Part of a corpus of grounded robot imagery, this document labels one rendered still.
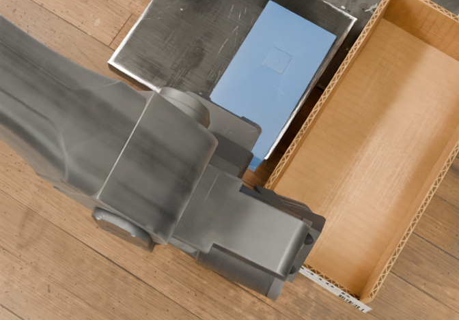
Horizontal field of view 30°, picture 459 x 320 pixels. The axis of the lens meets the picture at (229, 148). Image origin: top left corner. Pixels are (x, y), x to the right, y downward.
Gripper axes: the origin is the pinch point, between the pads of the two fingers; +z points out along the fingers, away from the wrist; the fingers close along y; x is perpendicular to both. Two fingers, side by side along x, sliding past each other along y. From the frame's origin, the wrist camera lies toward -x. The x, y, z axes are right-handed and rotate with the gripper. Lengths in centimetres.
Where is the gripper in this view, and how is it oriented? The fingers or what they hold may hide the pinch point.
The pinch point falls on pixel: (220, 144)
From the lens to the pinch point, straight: 73.5
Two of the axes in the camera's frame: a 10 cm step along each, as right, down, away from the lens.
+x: -8.7, -4.9, 1.0
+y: 4.5, -8.5, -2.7
